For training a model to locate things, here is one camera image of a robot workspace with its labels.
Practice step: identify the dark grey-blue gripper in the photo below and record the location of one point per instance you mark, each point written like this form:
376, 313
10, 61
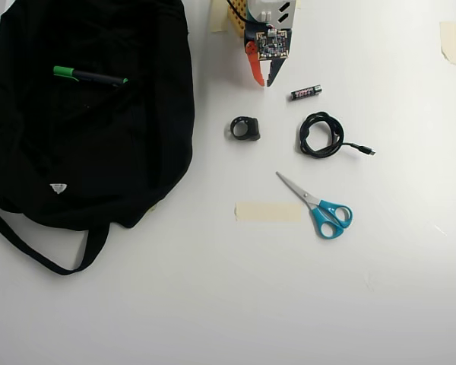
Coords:
255, 65

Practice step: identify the green and black marker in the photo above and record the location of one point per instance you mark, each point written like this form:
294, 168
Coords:
87, 77

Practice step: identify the yellow perforated robot base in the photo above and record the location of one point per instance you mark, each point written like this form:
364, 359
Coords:
235, 21

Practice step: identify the black fabric bag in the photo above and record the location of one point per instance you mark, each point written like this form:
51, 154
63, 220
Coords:
91, 152

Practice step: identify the black AA battery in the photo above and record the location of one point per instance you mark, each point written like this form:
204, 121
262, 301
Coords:
306, 92

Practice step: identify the long beige masking tape strip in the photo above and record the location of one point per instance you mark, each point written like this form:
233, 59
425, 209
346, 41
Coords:
268, 212

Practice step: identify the torn beige masking tape piece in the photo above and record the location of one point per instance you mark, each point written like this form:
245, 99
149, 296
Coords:
451, 42

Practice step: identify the square camera circuit board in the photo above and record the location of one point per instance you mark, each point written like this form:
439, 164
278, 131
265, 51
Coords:
272, 45

